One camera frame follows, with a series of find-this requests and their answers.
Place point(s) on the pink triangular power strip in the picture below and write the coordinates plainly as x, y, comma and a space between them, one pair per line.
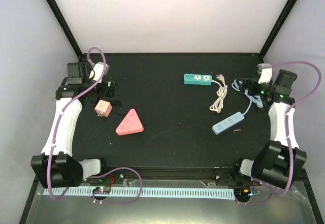
131, 124

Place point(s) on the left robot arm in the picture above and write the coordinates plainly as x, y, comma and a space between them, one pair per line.
55, 166

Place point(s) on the right circuit board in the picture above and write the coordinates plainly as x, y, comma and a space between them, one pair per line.
246, 192

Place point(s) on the teal power strip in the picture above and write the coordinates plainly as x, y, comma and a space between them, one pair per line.
197, 79

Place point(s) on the pink square socket adapter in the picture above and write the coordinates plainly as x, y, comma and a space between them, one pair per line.
103, 108

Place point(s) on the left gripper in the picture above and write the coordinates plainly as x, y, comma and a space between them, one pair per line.
111, 90

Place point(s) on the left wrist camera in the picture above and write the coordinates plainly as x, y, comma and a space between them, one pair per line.
95, 74

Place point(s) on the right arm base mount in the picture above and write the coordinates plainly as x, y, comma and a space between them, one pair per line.
231, 177

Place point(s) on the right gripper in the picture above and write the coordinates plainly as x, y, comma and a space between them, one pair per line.
252, 84

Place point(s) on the circuit board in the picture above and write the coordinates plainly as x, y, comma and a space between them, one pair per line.
101, 190
246, 192

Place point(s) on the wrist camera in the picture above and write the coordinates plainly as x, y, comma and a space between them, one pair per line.
95, 74
265, 72

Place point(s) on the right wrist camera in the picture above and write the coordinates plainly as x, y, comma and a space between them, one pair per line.
265, 72

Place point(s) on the white slotted cable duct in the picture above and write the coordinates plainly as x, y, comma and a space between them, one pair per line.
156, 192

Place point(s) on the light blue power strip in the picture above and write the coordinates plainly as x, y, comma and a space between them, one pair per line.
227, 123

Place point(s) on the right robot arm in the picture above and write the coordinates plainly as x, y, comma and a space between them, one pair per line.
280, 159

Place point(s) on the left circuit board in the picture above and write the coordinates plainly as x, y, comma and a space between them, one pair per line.
101, 190

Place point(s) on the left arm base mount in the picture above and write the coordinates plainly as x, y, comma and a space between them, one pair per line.
106, 176

